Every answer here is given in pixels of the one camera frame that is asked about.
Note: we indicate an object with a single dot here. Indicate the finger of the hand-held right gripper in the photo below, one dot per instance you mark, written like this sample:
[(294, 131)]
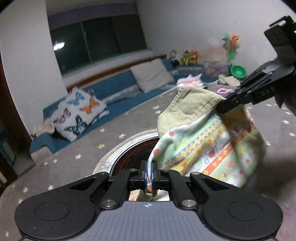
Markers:
[(233, 103), (256, 77)]

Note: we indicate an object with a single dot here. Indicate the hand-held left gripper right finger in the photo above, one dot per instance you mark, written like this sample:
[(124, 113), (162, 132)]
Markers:
[(154, 177)]

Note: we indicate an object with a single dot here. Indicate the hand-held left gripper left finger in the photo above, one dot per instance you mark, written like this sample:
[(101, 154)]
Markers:
[(145, 177)]

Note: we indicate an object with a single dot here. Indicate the patterned yellow-green children's pants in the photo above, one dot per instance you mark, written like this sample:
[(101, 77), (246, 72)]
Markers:
[(208, 143)]

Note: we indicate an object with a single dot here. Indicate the small pink cloth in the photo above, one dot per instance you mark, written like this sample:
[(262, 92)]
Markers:
[(223, 91)]

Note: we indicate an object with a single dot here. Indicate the green plastic bowl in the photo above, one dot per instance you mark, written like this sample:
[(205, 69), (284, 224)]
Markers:
[(238, 71)]

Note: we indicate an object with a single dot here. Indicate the cream crumpled cloth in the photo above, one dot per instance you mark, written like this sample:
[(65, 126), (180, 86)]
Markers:
[(229, 80)]

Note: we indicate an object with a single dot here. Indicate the round black cooktop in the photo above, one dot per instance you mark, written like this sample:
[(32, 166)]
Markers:
[(130, 160)]

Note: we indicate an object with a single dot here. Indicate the clear plastic box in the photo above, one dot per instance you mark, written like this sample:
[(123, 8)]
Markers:
[(217, 69)]

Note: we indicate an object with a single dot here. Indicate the colourful pinwheel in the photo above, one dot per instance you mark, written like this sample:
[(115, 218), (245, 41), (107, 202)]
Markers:
[(231, 45)]

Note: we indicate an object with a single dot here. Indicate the pink tissue pack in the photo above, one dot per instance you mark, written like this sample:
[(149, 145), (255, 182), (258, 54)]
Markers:
[(190, 81)]

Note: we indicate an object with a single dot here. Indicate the orange plush toy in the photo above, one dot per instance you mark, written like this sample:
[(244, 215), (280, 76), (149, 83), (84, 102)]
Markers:
[(194, 57)]

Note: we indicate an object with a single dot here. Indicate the yellow-green plush toy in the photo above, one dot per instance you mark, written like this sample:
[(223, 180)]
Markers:
[(186, 58)]

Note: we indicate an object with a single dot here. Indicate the grey star-print tablecloth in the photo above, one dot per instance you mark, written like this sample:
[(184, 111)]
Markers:
[(69, 166)]

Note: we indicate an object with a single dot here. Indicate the plain grey pillow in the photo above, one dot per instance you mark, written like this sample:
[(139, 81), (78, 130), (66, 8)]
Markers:
[(151, 75)]

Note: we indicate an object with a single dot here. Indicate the butterfly print pillow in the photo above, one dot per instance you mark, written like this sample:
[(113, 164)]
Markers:
[(78, 111)]

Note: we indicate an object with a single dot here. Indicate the blue sofa bench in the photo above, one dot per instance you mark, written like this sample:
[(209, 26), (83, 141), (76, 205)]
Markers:
[(120, 81)]

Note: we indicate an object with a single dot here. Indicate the crumpled beige cloth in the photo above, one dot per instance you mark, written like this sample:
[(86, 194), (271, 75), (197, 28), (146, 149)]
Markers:
[(43, 129)]

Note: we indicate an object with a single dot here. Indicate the wooden chair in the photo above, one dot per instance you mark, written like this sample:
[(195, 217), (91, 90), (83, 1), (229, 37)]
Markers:
[(7, 169)]

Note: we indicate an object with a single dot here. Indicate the dark window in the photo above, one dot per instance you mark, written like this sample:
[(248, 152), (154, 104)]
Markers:
[(99, 41)]

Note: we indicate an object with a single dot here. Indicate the wooden door frame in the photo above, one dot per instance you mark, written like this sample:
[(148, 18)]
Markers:
[(13, 111)]

